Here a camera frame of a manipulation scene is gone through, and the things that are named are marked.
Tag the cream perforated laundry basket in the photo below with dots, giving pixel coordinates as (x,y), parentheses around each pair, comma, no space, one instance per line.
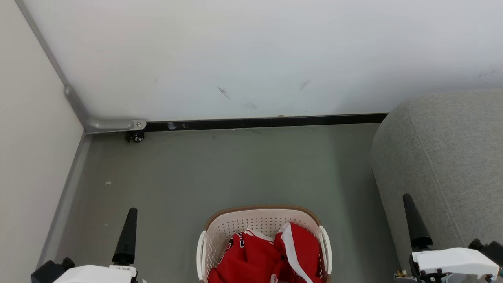
(235,224)

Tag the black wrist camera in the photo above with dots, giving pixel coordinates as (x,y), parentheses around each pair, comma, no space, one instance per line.
(491,249)
(49,272)

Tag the red garment wide white band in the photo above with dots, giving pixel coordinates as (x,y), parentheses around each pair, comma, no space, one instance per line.
(306,243)

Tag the black baseboard strip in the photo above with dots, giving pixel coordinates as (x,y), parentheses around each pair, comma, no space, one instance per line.
(235,124)

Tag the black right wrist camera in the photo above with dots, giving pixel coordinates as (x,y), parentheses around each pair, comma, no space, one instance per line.
(491,249)

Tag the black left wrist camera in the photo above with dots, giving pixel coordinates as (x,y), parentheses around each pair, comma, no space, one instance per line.
(49,272)

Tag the small black caster wheel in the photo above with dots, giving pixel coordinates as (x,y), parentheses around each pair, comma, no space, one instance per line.
(136,137)

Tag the red jersey thin white trim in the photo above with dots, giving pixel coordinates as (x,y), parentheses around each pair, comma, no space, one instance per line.
(251,259)

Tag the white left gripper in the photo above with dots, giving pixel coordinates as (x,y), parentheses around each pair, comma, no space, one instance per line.
(98,275)

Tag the grey metal frame foot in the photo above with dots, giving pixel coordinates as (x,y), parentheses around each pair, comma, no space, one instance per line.
(106,125)

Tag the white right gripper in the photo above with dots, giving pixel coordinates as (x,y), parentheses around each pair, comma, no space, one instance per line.
(456,261)

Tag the grey fabric sofa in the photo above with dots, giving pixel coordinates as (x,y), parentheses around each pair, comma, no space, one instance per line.
(452,157)

